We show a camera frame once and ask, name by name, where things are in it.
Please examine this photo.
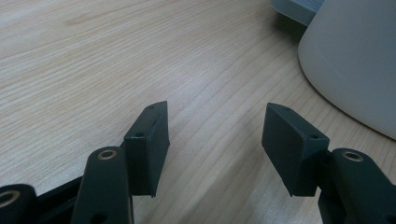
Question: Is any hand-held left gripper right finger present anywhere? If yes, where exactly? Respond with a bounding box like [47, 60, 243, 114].
[261, 102, 331, 198]

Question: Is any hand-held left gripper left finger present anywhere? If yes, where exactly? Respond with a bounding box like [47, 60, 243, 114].
[122, 100, 171, 198]

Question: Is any white trash can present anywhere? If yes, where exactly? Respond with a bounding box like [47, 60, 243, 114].
[297, 0, 396, 141]

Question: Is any grey rimmed white bin lid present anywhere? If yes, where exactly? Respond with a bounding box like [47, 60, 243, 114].
[269, 0, 327, 27]

